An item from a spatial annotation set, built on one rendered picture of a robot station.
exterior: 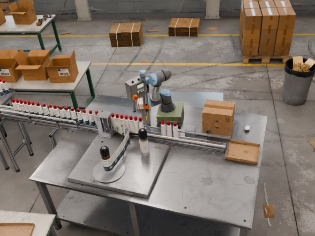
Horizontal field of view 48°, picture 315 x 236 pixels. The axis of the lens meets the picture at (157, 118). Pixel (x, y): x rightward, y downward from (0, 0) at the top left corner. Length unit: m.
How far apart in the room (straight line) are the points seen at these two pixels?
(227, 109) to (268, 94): 2.38
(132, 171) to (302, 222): 1.93
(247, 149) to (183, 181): 0.75
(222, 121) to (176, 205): 1.02
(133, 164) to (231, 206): 1.00
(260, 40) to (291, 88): 1.39
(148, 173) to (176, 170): 0.27
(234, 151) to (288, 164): 1.32
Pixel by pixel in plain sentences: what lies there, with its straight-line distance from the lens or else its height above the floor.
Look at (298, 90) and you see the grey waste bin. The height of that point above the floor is 0.29.
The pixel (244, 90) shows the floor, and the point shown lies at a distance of 5.99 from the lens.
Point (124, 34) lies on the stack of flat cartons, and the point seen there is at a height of 0.28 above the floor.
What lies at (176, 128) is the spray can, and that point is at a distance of 3.52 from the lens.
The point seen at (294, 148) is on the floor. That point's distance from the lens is 4.99.
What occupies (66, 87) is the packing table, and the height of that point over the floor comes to 0.78.
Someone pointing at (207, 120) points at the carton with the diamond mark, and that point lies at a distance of 3.62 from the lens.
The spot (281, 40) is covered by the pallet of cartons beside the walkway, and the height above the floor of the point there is 0.45.
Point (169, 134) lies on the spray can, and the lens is 3.59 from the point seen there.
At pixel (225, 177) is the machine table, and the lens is 3.32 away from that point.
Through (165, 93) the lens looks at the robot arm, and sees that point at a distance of 3.84.
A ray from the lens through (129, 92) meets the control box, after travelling 3.47.
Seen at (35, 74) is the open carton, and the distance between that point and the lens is 5.27.
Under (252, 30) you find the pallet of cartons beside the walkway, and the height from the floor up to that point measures 0.64.
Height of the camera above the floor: 3.25
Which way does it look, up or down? 37 degrees down
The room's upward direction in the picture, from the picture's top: 5 degrees counter-clockwise
